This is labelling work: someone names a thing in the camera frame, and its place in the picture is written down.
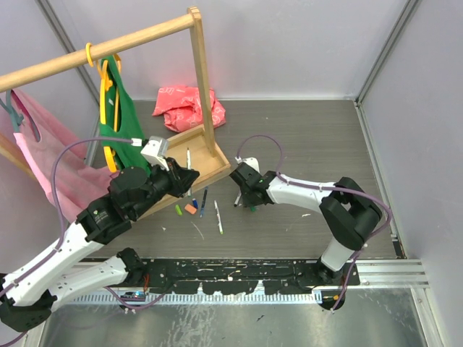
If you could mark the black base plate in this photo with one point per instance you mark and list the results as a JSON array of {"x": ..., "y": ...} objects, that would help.
[{"x": 280, "y": 276}]

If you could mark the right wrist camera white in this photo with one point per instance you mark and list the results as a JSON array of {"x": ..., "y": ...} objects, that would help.
[{"x": 250, "y": 161}]

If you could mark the blue pen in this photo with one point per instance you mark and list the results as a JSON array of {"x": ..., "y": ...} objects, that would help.
[{"x": 202, "y": 207}]

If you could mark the white pen black tip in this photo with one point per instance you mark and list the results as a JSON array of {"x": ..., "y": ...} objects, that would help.
[{"x": 236, "y": 202}]

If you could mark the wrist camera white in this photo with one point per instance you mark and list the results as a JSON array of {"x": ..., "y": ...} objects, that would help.
[
  {"x": 155, "y": 150},
  {"x": 250, "y": 161}
]

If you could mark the white pen green tip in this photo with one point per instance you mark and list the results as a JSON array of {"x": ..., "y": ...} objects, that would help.
[{"x": 218, "y": 216}]

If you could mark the white cable duct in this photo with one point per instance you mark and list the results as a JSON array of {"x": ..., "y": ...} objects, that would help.
[{"x": 257, "y": 297}]

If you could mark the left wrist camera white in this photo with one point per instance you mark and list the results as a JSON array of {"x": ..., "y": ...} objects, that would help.
[{"x": 155, "y": 150}]

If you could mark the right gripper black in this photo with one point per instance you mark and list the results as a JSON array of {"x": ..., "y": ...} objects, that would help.
[{"x": 248, "y": 202}]

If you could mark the green tank top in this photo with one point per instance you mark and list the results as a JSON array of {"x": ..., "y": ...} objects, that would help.
[{"x": 118, "y": 119}]

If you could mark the orange eraser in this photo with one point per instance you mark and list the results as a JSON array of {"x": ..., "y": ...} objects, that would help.
[{"x": 190, "y": 209}]

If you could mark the grey blue hanger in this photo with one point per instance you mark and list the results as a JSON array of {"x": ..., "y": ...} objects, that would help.
[{"x": 18, "y": 113}]

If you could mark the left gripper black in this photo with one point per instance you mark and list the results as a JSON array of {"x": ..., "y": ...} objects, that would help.
[{"x": 180, "y": 178}]

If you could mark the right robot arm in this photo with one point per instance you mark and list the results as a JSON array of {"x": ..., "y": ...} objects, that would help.
[{"x": 350, "y": 215}]

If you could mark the red patterned cloth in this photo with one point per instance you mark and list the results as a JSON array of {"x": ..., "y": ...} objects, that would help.
[{"x": 180, "y": 107}]

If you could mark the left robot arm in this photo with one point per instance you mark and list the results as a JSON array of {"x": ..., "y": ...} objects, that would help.
[{"x": 39, "y": 288}]

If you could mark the long white green pen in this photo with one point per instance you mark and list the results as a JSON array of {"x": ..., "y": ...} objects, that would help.
[{"x": 189, "y": 193}]

